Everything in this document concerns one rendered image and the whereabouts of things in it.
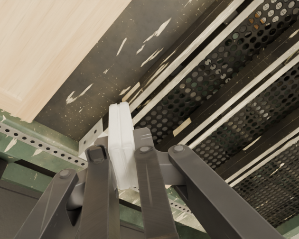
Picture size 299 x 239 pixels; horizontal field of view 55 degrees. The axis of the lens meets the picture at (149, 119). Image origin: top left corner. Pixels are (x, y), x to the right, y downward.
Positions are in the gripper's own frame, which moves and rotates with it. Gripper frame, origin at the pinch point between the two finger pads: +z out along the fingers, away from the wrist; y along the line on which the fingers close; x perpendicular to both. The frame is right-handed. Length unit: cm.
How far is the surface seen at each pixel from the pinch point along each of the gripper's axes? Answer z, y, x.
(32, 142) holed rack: 61, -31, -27
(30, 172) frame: 114, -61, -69
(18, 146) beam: 61, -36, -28
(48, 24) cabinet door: 57, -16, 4
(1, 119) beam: 59, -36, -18
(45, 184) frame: 114, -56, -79
